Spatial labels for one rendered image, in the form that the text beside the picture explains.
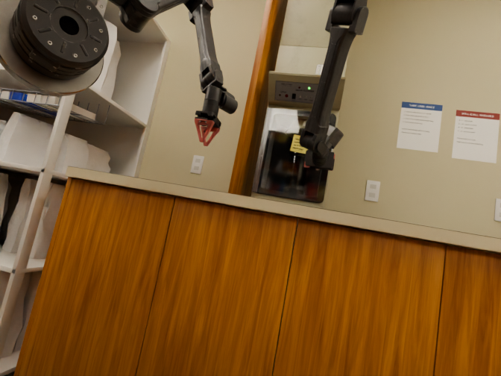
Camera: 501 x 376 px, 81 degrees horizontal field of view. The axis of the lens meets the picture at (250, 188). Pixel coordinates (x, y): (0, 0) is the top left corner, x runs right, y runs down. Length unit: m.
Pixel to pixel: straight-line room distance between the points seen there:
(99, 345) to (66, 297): 0.22
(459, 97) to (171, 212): 1.65
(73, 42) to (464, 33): 2.01
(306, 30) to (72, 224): 1.32
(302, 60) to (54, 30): 1.08
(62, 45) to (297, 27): 1.16
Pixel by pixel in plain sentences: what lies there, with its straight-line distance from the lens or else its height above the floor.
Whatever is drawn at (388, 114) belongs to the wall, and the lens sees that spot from 1.90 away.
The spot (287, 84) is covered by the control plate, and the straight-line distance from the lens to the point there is 1.36.
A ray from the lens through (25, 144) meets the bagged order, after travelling 1.76.
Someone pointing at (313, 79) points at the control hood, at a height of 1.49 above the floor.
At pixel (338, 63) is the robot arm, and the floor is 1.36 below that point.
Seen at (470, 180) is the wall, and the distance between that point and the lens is 1.93.
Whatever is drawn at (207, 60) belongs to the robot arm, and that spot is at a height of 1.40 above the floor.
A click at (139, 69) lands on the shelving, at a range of 2.32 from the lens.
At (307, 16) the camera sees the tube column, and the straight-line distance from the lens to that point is 1.64.
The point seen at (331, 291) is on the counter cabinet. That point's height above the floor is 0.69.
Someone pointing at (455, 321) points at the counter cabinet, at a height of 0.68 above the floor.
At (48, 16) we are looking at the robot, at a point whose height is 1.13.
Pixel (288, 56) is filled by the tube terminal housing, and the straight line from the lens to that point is 1.52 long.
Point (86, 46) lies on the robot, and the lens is 0.68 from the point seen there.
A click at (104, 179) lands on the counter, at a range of 1.24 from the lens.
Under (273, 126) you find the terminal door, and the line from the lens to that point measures 1.36.
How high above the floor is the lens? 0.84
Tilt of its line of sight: 8 degrees up
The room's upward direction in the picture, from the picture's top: 11 degrees clockwise
